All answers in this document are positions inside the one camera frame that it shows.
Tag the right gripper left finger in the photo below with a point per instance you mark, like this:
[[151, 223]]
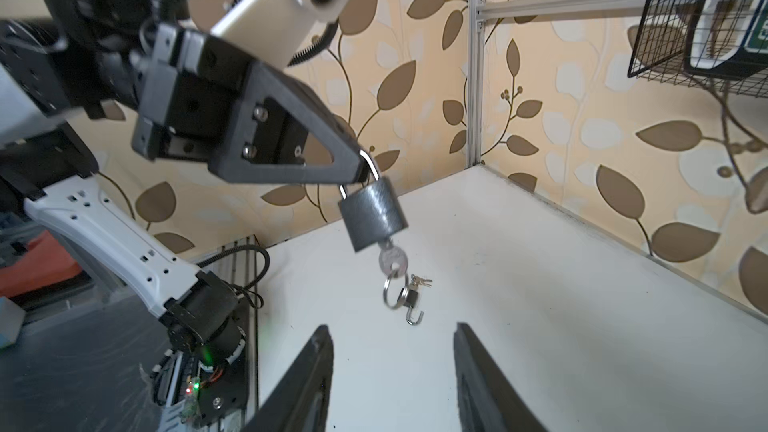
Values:
[[300, 401]]

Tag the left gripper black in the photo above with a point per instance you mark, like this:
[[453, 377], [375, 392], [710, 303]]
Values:
[[190, 109]]

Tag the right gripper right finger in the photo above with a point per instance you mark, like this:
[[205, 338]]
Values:
[[486, 399]]

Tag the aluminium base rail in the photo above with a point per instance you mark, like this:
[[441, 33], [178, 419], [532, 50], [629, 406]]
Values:
[[204, 390]]

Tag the back wire basket black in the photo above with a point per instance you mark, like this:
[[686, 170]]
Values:
[[659, 43]]

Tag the black padlock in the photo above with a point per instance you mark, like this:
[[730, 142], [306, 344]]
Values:
[[413, 315], [372, 216]]

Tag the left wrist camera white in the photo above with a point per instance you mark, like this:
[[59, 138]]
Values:
[[273, 30]]

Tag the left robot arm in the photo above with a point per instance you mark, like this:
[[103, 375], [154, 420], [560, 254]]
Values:
[[86, 53]]

